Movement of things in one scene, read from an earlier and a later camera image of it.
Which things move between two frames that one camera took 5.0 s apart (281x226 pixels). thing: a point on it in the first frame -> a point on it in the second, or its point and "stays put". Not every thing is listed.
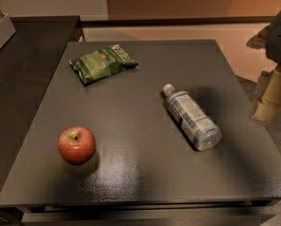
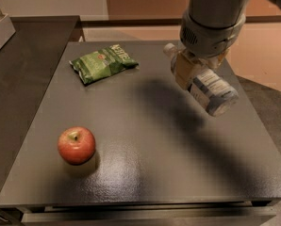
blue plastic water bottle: (191, 120) -> (211, 87)
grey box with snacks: (1, 27) stays put
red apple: (76, 145) stays put
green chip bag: (102, 63) stays put
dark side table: (21, 75) stays put
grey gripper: (280, 37) -> (207, 42)
